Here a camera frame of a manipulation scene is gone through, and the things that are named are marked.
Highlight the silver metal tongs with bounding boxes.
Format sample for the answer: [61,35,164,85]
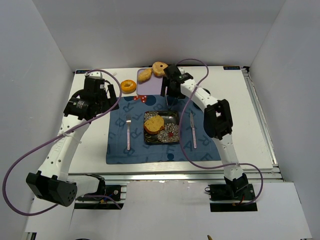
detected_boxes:
[165,95,178,111]

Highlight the golden bread slice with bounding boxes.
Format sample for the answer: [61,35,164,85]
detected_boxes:
[143,115,165,135]

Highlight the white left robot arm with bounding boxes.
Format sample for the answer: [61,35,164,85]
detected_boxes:
[26,71,119,207]

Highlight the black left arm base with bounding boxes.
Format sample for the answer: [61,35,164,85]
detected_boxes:
[71,174,125,210]

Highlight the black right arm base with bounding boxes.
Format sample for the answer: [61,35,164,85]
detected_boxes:
[204,184,258,213]

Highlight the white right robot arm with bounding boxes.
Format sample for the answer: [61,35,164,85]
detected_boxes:
[160,64,249,196]

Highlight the small oval bread roll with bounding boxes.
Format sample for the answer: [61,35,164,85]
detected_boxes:
[137,68,153,83]

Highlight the lilac plastic tray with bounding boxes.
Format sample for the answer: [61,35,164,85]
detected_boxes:
[136,74,163,95]

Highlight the speckled bagel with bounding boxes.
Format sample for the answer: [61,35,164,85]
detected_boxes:
[152,61,168,77]

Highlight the orange sugared doughnut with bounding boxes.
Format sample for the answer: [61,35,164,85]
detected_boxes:
[120,79,137,94]

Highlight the black floral square plate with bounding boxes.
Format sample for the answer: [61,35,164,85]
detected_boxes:
[143,110,180,144]

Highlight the blue letter-print placemat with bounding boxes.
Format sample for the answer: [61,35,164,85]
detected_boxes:
[106,95,221,165]

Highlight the fork with pink handle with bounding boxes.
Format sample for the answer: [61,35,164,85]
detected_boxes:
[126,114,131,151]

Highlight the knife with pink handle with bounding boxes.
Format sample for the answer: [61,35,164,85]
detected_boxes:
[189,111,197,149]

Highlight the aluminium table frame rail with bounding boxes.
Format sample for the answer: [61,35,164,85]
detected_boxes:
[241,66,285,182]

